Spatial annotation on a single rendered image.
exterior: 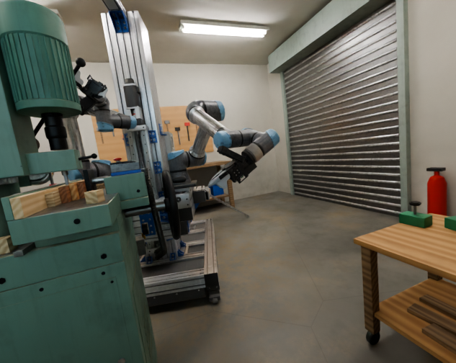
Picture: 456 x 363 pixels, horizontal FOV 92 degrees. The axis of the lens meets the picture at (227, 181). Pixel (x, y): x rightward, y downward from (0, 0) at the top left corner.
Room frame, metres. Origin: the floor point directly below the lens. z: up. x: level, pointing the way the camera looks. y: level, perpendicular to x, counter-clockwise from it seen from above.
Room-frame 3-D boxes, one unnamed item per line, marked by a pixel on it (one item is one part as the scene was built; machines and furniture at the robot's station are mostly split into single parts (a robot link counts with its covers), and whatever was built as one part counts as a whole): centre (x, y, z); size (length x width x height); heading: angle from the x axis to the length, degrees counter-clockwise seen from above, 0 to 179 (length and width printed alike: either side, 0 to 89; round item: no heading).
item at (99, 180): (0.83, 0.47, 0.95); 0.09 x 0.07 x 0.09; 19
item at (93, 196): (0.61, 0.37, 0.92); 0.03 x 0.03 x 0.03; 87
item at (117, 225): (0.81, 0.51, 0.82); 0.40 x 0.21 x 0.04; 19
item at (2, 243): (0.59, 0.63, 0.82); 0.04 x 0.04 x 0.04; 18
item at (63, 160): (0.78, 0.59, 1.03); 0.14 x 0.07 x 0.09; 109
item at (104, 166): (1.50, 0.83, 0.98); 0.13 x 0.12 x 0.14; 148
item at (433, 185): (2.10, -2.01, 0.30); 0.19 x 0.18 x 0.60; 109
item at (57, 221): (0.83, 0.47, 0.87); 0.61 x 0.30 x 0.06; 19
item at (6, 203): (0.78, 0.60, 0.93); 0.60 x 0.02 x 0.06; 19
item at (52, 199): (0.89, 0.60, 0.92); 0.54 x 0.02 x 0.04; 19
